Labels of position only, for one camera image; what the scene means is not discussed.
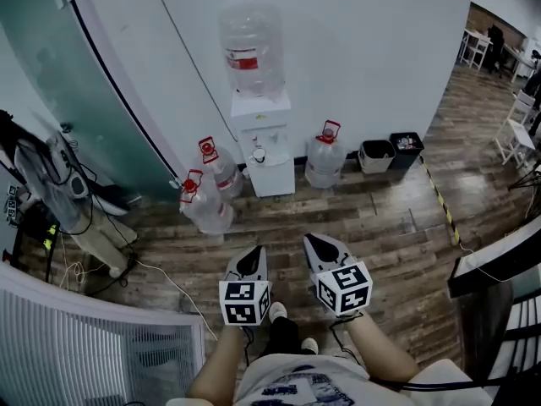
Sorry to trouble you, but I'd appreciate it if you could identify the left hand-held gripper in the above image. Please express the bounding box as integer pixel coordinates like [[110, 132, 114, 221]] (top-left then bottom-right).
[[218, 244, 272, 327]]

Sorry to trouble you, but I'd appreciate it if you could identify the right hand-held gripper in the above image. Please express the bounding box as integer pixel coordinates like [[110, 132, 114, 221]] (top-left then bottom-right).
[[303, 233, 374, 317]]

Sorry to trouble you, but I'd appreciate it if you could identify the white water dispenser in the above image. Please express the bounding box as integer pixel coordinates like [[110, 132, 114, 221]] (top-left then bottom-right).
[[230, 86, 297, 199]]

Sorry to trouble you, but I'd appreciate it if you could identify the person's right forearm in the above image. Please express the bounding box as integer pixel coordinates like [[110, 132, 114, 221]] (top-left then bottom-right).
[[342, 310, 420, 383]]

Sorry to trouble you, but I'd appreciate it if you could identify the person's left forearm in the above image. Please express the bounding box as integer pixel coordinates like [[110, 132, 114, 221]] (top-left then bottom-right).
[[185, 322, 251, 406]]

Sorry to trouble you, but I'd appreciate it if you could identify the red-capped clear water jug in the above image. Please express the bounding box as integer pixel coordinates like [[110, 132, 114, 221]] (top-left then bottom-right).
[[178, 168, 235, 235], [197, 136, 244, 203], [304, 119, 348, 190]]

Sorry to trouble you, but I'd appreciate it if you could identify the large clear water bottle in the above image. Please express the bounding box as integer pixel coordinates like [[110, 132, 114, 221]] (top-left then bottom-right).
[[217, 1, 287, 99]]

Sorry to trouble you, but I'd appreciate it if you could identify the person's black trouser leg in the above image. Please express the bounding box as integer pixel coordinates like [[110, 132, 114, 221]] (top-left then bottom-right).
[[262, 315, 302, 358]]

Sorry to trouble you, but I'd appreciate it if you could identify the beige waste bin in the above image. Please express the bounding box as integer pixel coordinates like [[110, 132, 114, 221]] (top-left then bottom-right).
[[358, 139, 397, 175]]

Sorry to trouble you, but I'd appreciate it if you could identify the black waste bin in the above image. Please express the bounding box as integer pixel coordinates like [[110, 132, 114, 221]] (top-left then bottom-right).
[[388, 131, 425, 171]]

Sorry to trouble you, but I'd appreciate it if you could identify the yellow black floor tape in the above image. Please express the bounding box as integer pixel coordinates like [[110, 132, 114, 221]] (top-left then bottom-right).
[[419, 155, 462, 247]]

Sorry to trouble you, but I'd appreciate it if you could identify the person's white printed shirt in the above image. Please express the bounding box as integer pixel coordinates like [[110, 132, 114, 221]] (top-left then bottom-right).
[[233, 352, 494, 406]]

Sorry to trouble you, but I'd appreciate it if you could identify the black-edged desk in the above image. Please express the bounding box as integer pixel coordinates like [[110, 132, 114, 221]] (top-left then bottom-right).
[[446, 217, 541, 300]]

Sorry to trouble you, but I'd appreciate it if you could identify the white slatted panel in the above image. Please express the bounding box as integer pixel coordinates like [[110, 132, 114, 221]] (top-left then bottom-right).
[[0, 263, 207, 406]]

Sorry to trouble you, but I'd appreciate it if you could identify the grey standing fan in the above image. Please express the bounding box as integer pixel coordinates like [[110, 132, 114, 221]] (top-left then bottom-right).
[[14, 121, 139, 279]]

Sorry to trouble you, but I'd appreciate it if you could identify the black tripod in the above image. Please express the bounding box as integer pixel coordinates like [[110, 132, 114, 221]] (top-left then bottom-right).
[[506, 162, 541, 193]]

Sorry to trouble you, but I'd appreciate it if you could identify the white wooden chair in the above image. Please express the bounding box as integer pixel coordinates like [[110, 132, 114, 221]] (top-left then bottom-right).
[[493, 89, 538, 169], [457, 29, 492, 72]]

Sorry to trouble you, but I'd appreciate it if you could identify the frosted green glass door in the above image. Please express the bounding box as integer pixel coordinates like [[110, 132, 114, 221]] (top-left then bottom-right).
[[0, 0, 181, 205]]

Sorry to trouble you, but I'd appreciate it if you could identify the white table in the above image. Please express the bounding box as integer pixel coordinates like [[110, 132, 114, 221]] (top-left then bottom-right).
[[503, 43, 538, 85]]

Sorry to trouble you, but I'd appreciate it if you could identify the white floor cable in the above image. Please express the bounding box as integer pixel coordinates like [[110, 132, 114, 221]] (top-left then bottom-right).
[[57, 233, 219, 343]]

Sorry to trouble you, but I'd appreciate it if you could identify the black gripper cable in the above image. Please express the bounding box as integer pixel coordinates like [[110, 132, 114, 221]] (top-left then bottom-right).
[[328, 313, 541, 393]]

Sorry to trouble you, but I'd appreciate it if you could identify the thin black wall cable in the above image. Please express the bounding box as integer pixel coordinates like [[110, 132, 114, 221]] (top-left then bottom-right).
[[146, 0, 241, 144]]

